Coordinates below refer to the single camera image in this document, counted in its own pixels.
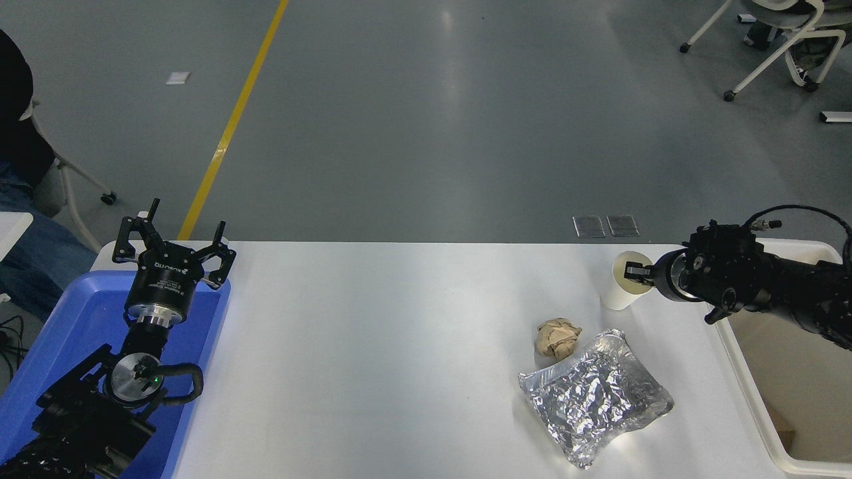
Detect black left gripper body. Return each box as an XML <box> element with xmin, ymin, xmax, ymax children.
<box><xmin>125</xmin><ymin>242</ymin><xmax>208</xmax><ymax>315</ymax></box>

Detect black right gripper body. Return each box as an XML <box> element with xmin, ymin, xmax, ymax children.
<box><xmin>653</xmin><ymin>250</ymin><xmax>676</xmax><ymax>298</ymax></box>

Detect white paper cup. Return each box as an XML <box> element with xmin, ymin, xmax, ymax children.
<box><xmin>600</xmin><ymin>251</ymin><xmax>655</xmax><ymax>311</ymax></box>

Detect white wheeled chair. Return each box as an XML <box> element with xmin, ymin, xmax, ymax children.
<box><xmin>19</xmin><ymin>98</ymin><xmax>118</xmax><ymax>253</ymax></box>

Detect blue plastic tray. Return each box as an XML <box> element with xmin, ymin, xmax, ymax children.
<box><xmin>0</xmin><ymin>269</ymin><xmax>232</xmax><ymax>479</ymax></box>

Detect person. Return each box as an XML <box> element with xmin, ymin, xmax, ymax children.
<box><xmin>0</xmin><ymin>29</ymin><xmax>101</xmax><ymax>315</ymax></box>

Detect crumpled tan paper ball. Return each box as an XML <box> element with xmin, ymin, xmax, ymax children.
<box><xmin>536</xmin><ymin>318</ymin><xmax>583</xmax><ymax>361</ymax></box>

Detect white side table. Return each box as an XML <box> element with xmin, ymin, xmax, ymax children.
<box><xmin>0</xmin><ymin>212</ymin><xmax>35</xmax><ymax>262</ymax></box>

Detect crumpled silver foil tray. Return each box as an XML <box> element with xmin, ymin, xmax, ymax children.
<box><xmin>519</xmin><ymin>329</ymin><xmax>675</xmax><ymax>470</ymax></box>

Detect large pale plastic bin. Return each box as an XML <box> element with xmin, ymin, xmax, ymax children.
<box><xmin>715</xmin><ymin>239</ymin><xmax>852</xmax><ymax>477</ymax></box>

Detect white grey office chair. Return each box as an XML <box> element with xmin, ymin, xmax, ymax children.
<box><xmin>679</xmin><ymin>0</ymin><xmax>852</xmax><ymax>102</ymax></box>

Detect black floor cables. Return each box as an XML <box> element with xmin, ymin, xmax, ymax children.
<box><xmin>0</xmin><ymin>314</ymin><xmax>28</xmax><ymax>375</ymax></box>

